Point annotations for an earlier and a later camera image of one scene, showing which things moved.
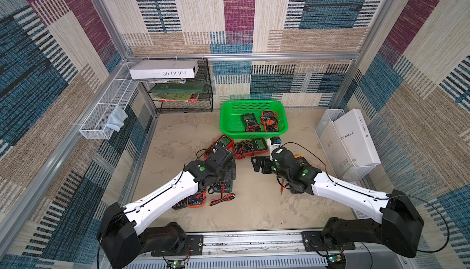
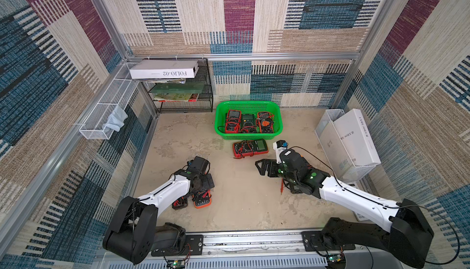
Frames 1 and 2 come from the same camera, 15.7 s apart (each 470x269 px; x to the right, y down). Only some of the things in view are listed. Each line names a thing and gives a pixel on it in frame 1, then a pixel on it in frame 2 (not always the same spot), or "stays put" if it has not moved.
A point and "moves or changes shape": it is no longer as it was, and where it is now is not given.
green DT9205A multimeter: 228,184 → 248,123
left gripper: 230,171 → 208,183
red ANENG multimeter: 245,148 stays put
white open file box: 335,149 stays put
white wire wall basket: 118,93 stays put
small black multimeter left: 182,204 stays put
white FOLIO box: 167,69 stays put
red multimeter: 224,142 → 232,123
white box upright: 357,139 stays put
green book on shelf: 177,92 stays put
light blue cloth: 116,120 stays put
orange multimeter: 269,120 moves or changes shape
